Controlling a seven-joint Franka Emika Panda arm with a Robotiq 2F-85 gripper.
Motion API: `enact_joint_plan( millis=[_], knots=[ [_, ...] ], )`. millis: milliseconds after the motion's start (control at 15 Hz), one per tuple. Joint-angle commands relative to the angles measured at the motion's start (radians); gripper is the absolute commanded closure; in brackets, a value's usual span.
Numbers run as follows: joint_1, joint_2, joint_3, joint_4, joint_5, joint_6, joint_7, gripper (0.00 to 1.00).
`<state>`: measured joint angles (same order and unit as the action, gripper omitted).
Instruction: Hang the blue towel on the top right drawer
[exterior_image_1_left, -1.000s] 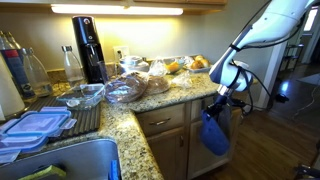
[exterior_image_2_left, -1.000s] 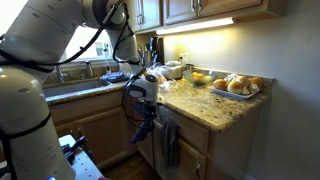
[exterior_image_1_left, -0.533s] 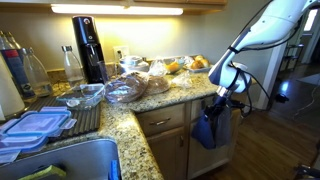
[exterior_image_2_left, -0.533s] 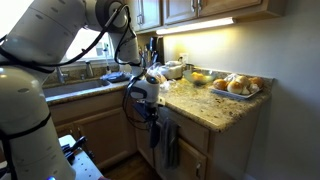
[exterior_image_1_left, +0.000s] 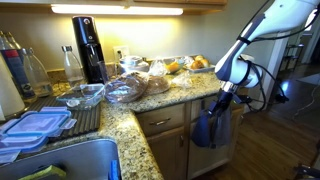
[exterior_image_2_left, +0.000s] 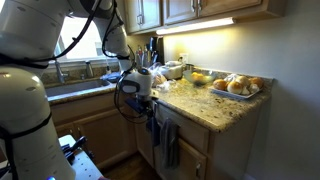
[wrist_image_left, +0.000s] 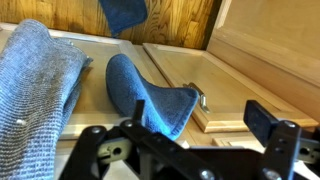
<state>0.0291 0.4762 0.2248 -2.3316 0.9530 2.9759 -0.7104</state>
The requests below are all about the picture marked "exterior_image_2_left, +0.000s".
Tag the white rice cooker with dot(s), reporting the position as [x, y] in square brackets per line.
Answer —
[171, 69]

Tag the under cabinet light bar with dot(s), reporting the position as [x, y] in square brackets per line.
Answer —
[195, 26]

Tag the kitchen window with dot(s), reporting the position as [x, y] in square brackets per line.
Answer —
[80, 40]

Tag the kitchen sink basin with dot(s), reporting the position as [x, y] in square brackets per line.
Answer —
[76, 87]

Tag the chrome kitchen faucet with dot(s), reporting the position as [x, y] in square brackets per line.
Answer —
[60, 73]

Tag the black knife block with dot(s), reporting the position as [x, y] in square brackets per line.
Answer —
[157, 50]

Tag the glass fruit bowl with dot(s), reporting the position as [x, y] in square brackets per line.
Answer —
[199, 78]

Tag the white rectangular tray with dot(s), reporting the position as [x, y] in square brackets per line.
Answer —
[233, 94]

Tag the crumpled empty plastic bag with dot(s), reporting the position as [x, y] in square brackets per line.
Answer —
[167, 86]

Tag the white wall outlet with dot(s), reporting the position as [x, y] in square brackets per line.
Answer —
[183, 57]

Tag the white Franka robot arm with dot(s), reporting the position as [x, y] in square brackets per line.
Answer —
[26, 110]

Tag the narrow wooden base cabinet door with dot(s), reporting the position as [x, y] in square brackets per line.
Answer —
[143, 143]

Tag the wide wooden drawer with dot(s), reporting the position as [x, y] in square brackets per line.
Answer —
[186, 128]

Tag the wide wooden wall cabinet door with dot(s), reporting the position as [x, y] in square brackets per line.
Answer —
[230, 6]

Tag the white perforated table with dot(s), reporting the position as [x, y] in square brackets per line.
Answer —
[85, 166]

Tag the clear plastic bag with bread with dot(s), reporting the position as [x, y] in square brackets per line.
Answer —
[158, 79]

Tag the yellow lemon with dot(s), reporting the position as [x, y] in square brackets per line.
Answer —
[196, 76]

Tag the metal soap dispenser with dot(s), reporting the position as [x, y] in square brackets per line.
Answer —
[89, 69]

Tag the crumpled blue dish cloth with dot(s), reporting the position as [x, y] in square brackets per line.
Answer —
[111, 77]

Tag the large wooden base cabinet door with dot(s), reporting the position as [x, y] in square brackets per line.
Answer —
[100, 140]

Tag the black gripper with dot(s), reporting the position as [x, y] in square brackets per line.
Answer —
[147, 106]

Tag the golden bread roll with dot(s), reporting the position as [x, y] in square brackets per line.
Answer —
[220, 84]
[235, 87]
[257, 81]
[242, 80]

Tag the black tools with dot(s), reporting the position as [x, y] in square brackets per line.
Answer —
[71, 150]

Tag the gray hanging towel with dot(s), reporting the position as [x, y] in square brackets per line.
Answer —
[170, 143]

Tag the metal cup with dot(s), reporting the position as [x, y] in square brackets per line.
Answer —
[189, 67]

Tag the blue towel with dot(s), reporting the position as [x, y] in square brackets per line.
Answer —
[154, 130]

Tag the white dish brush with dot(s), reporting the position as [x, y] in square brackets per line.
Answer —
[107, 65]

